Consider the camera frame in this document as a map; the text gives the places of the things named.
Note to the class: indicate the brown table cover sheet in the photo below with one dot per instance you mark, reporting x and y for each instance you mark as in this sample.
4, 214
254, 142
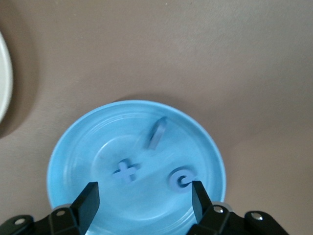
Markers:
195, 49

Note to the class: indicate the blue foam letter x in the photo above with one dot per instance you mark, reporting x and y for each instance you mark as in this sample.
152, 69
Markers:
126, 172

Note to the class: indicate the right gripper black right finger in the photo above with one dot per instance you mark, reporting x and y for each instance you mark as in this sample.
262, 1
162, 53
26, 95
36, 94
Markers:
203, 213

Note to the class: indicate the beige plate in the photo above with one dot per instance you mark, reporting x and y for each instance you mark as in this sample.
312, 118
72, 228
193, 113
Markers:
3, 80

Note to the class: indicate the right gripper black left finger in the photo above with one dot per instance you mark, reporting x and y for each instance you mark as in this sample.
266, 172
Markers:
83, 208

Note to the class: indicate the blue foam letter g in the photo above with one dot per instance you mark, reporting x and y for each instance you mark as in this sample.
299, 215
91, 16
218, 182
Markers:
156, 133

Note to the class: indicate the blue foam letter c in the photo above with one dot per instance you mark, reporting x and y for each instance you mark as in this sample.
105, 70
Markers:
172, 181

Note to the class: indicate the blue plate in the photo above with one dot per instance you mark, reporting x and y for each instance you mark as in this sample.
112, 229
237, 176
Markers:
85, 137

